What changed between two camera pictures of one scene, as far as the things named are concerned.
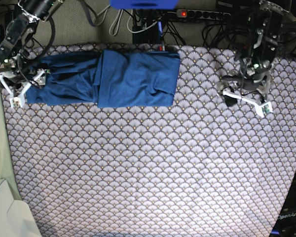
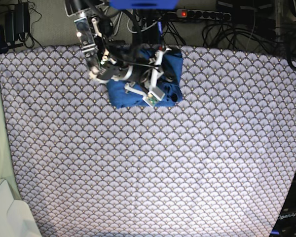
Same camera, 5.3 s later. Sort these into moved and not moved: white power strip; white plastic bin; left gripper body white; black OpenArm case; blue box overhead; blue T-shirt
Moved: left gripper body white; blue T-shirt
Not moved: black OpenArm case; white power strip; blue box overhead; white plastic bin
